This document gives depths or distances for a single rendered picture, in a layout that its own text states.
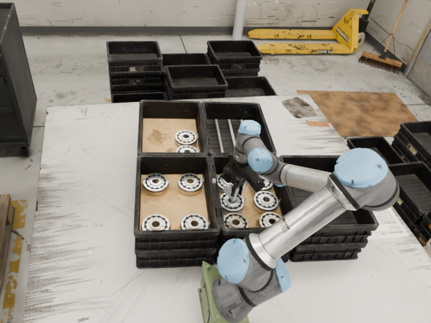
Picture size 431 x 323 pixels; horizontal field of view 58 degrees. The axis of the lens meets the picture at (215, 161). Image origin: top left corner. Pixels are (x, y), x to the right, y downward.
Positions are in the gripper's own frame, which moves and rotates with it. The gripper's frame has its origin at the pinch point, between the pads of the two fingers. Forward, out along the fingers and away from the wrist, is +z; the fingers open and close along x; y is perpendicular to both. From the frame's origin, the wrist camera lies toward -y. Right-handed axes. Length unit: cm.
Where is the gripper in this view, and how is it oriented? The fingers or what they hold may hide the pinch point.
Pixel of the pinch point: (236, 198)
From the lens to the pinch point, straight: 156.8
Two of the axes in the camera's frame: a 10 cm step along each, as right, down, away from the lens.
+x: -6.1, 4.2, -6.7
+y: -7.8, -4.8, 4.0
